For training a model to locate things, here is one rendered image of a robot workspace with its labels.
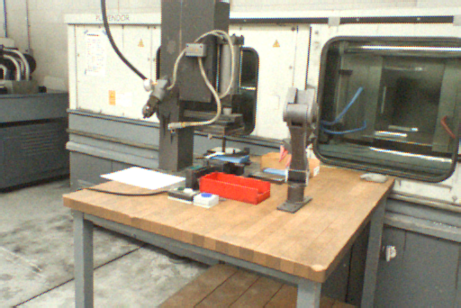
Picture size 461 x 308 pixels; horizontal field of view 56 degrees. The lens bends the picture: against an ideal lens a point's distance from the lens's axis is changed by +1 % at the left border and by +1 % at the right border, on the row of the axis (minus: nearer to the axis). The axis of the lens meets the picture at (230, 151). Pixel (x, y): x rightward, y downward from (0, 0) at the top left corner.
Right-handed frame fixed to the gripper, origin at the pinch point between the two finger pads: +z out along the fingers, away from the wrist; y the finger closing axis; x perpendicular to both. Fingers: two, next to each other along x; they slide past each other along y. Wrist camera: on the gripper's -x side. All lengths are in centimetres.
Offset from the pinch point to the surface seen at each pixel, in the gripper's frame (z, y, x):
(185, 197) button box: 18.0, 9.5, 40.5
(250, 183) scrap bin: 9.5, 1.6, 14.3
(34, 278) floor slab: 167, 90, 13
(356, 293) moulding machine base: 57, -52, -63
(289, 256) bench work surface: -4, -35, 54
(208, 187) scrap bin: 16.7, 10.3, 27.0
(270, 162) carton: 13.8, 13.2, -21.5
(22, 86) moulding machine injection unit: 156, 296, -75
